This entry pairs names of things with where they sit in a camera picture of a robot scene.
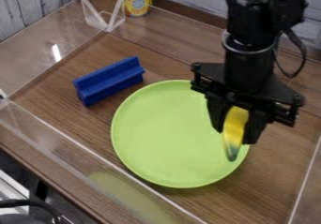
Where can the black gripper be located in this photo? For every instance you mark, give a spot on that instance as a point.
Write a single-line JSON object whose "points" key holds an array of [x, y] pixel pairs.
{"points": [[273, 104]]}

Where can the yellow toy banana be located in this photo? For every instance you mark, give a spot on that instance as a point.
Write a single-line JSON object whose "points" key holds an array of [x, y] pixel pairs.
{"points": [[233, 132]]}

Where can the green round plate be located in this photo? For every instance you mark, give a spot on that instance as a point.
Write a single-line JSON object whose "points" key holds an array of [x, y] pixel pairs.
{"points": [[163, 139]]}

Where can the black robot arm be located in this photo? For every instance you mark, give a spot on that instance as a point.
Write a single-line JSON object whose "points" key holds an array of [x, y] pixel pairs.
{"points": [[244, 82]]}

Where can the blue plastic block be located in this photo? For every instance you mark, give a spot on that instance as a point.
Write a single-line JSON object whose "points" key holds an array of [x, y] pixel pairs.
{"points": [[108, 80]]}

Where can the clear acrylic enclosure wall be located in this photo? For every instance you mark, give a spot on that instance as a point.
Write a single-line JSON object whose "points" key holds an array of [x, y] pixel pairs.
{"points": [[106, 192]]}

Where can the clear acrylic corner bracket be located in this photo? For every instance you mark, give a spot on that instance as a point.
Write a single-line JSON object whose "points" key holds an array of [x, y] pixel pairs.
{"points": [[103, 20]]}

